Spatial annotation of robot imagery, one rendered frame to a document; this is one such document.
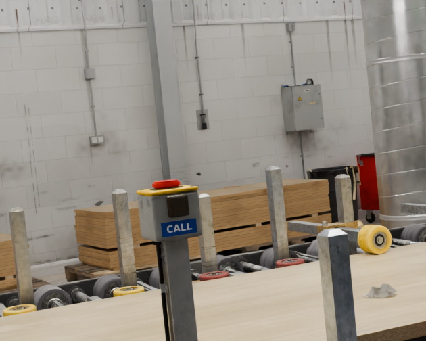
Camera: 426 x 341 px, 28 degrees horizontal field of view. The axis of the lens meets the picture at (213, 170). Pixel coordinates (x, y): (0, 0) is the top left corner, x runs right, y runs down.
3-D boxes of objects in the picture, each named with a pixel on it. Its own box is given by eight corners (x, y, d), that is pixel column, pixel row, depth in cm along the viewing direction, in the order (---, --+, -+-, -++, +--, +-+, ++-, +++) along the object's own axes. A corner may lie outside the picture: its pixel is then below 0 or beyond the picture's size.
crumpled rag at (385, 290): (386, 299, 179) (385, 288, 179) (358, 297, 183) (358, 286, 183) (407, 290, 185) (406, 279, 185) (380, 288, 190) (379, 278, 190)
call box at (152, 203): (203, 240, 119) (198, 185, 119) (157, 247, 116) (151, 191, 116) (186, 236, 125) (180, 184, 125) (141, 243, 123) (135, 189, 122)
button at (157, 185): (184, 191, 119) (184, 178, 119) (158, 194, 118) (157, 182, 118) (175, 190, 123) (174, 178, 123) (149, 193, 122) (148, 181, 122)
